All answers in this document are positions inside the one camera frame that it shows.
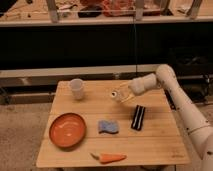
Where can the orange plate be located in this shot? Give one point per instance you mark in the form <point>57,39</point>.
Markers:
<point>67,130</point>

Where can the white paper cup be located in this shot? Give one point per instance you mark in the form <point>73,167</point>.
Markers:
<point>77,88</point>

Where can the long grey bench beam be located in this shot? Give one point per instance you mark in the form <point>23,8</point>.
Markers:
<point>51,76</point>

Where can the black striped block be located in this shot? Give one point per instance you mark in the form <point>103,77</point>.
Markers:
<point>137,120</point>

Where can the white plastic bottle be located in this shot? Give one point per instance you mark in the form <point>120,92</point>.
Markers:
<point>122,95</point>

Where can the orange toy carrot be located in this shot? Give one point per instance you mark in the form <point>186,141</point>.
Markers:
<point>108,158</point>

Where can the red object on shelf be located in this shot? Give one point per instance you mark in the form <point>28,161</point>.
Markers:
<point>115,8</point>

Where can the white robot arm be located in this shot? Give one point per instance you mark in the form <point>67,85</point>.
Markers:
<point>199,130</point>

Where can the wooden table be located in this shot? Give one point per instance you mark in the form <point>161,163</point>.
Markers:
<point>158,142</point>

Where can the blue sponge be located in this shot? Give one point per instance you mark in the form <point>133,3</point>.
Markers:
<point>110,127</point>

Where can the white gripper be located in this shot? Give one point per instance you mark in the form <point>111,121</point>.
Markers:
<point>141,84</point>

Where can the black object on shelf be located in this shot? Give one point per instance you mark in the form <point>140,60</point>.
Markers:
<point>90,11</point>

